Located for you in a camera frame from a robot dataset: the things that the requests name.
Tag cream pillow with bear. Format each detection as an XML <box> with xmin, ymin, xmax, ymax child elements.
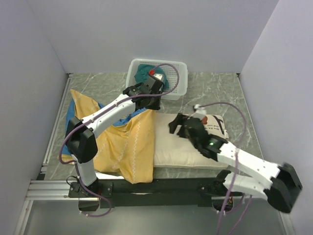
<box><xmin>154</xmin><ymin>113</ymin><xmax>228</xmax><ymax>170</ymax></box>

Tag blue yellow Pikachu pillowcase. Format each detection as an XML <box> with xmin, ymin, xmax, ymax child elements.
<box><xmin>59</xmin><ymin>90</ymin><xmax>156</xmax><ymax>184</ymax></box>

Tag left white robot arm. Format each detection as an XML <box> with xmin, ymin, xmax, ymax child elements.
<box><xmin>66</xmin><ymin>73</ymin><xmax>165</xmax><ymax>197</ymax></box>

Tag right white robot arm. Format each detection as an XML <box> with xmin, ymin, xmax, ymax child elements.
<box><xmin>168</xmin><ymin>114</ymin><xmax>303</xmax><ymax>213</ymax></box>

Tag green cloth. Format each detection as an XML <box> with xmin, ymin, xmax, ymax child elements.
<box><xmin>134</xmin><ymin>64</ymin><xmax>170</xmax><ymax>89</ymax></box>

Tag white plastic basket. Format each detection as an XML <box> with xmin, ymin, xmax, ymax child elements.
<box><xmin>125</xmin><ymin>58</ymin><xmax>188</xmax><ymax>100</ymax></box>

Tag black base bar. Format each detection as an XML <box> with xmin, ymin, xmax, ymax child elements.
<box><xmin>68</xmin><ymin>178</ymin><xmax>227</xmax><ymax>212</ymax></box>

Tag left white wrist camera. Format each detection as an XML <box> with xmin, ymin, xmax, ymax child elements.
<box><xmin>148</xmin><ymin>70</ymin><xmax>165</xmax><ymax>84</ymax></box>

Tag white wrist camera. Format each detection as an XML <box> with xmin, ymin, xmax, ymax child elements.
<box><xmin>148</xmin><ymin>70</ymin><xmax>165</xmax><ymax>84</ymax></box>
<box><xmin>191</xmin><ymin>104</ymin><xmax>206</xmax><ymax>120</ymax></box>

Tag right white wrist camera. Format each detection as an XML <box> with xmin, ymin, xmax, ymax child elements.
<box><xmin>191</xmin><ymin>104</ymin><xmax>206</xmax><ymax>120</ymax></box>

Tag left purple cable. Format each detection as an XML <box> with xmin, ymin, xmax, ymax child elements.
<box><xmin>59</xmin><ymin>63</ymin><xmax>180</xmax><ymax>218</ymax></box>

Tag aluminium frame rail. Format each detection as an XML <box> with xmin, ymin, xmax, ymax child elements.
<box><xmin>25</xmin><ymin>180</ymin><xmax>70</xmax><ymax>201</ymax></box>

